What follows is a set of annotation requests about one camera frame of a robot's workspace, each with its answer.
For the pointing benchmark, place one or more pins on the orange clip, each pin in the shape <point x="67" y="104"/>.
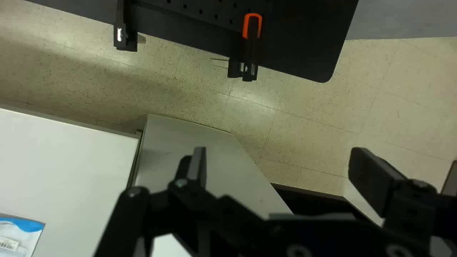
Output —
<point x="244" y="27"/>

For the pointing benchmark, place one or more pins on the black perforated panel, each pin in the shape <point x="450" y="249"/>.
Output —
<point x="294" y="38"/>

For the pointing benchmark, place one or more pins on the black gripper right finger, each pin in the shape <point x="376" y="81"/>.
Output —
<point x="380" y="186"/>

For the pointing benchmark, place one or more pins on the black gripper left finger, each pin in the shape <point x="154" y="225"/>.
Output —
<point x="190" y="209"/>

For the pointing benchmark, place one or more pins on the black clamp bracket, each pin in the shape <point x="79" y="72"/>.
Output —
<point x="243" y="66"/>
<point x="126" y="41"/>

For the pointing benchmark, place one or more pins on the blue white packet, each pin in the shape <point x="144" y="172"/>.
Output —
<point x="19" y="238"/>

